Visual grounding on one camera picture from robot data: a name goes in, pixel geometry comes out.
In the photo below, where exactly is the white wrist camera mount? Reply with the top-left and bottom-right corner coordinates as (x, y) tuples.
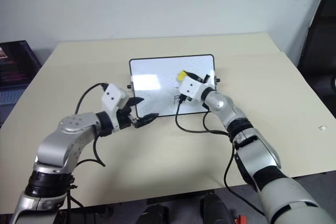
(101, 83), (131, 111)
(179, 75), (208, 103)

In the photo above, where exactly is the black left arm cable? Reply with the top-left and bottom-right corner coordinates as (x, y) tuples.
(65, 83), (110, 217)

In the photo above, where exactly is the small black-framed whiteboard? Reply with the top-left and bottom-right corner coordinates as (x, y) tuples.
(126, 54), (221, 118)

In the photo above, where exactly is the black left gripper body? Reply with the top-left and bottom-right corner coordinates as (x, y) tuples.
(116, 106), (139, 131)

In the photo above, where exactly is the dark rounded shape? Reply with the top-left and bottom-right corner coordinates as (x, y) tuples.
(199, 192), (232, 224)
(141, 204), (170, 224)

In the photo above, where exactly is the dark printed box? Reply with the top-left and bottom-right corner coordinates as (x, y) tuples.
(0, 40), (43, 89)

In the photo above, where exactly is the black office chair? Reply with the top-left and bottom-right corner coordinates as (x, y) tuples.
(297, 0), (336, 120)

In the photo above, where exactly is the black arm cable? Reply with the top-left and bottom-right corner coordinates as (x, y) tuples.
(65, 83), (110, 217)
(174, 95), (266, 217)

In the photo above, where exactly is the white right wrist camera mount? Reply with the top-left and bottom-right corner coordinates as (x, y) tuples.
(179, 75), (208, 103)

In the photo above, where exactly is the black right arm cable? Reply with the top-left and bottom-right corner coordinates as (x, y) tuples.
(174, 95), (266, 217)

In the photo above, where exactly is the blue grey patterned object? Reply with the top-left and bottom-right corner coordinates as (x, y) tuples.
(0, 87), (26, 128)

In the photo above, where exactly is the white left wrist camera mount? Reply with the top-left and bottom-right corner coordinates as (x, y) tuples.
(101, 83), (131, 111)

